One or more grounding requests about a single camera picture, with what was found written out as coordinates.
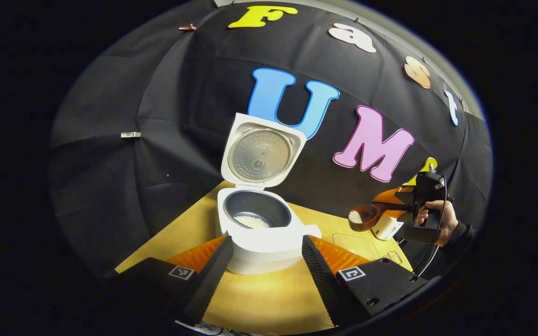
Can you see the white rice cooker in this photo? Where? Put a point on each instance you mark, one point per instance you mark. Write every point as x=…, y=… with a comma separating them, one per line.
x=269, y=247

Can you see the black backdrop cloth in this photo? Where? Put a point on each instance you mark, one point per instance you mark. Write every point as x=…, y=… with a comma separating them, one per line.
x=180, y=93

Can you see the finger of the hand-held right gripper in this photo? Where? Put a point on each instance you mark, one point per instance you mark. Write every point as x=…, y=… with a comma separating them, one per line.
x=399, y=213
x=390, y=195

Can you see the silver metal clip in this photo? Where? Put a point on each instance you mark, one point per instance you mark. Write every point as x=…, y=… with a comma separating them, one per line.
x=130, y=135

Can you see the white toaster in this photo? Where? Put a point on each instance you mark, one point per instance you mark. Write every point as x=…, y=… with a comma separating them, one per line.
x=388, y=228

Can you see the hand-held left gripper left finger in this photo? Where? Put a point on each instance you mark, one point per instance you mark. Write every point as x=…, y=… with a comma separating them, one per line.
x=210, y=280

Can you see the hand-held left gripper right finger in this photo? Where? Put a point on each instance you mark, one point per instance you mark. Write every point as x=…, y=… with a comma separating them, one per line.
x=322, y=280

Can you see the clear plastic container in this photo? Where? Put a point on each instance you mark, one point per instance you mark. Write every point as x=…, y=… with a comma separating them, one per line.
x=357, y=242

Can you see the red metal clip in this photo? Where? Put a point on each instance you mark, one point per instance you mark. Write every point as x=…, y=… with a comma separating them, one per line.
x=187, y=28

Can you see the white raw rice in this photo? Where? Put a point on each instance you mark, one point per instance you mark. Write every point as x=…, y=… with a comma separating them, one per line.
x=250, y=222
x=355, y=216

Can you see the brown wooden spoon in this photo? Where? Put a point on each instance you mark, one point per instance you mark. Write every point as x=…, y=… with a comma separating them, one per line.
x=371, y=219

